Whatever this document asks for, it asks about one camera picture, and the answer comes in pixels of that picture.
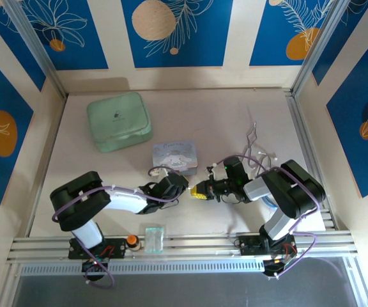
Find clear plastic box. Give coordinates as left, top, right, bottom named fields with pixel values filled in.
left=144, top=226, right=165, bottom=255

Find blue round object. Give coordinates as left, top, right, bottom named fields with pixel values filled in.
left=264, top=195, right=280, bottom=212

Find orange capped small bottle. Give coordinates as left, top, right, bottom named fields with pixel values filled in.
left=126, top=234, right=141, bottom=252

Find green square lidded box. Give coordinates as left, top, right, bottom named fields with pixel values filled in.
left=86, top=91, right=155, bottom=154

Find black right electronics module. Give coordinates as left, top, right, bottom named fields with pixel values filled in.
left=262, top=257, right=296, bottom=279

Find black electronics module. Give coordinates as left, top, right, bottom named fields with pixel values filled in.
left=262, top=257, right=296, bottom=279
left=81, top=258, right=110, bottom=282

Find black left electronics module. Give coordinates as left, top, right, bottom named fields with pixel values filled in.
left=81, top=258, right=110, bottom=282

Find thin aluminium side strip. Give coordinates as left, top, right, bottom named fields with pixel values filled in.
left=26, top=95, right=68, bottom=238

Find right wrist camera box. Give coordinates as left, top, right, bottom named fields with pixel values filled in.
left=205, top=164, right=220, bottom=184

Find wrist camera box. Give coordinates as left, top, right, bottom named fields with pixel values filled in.
left=157, top=173, right=181, bottom=186
left=205, top=164, right=220, bottom=184

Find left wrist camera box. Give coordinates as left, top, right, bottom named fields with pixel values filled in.
left=157, top=173, right=181, bottom=186

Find silver metal wire tongs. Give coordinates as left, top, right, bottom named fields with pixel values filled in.
left=240, top=120, right=279, bottom=175

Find long aluminium frame rail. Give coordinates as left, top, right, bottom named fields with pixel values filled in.
left=6, top=232, right=360, bottom=266

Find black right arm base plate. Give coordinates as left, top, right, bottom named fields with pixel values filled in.
left=238, top=234, right=299, bottom=256

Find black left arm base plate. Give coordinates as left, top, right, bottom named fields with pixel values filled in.
left=68, top=237, right=128, bottom=260

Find slotted grey cable duct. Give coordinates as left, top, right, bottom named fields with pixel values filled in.
left=19, top=260, right=266, bottom=278

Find wide aluminium side rail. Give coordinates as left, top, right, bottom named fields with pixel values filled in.
left=284, top=91, right=337, bottom=231

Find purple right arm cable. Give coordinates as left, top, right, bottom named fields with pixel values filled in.
left=214, top=155, right=321, bottom=281

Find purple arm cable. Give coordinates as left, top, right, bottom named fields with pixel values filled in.
left=214, top=155, right=321, bottom=281
left=51, top=166, right=185, bottom=288

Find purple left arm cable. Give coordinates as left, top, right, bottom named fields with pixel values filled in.
left=51, top=166, right=185, bottom=288

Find aluminium corner post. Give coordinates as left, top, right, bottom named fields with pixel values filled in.
left=291, top=0, right=353, bottom=97
left=3, top=0, right=69, bottom=100

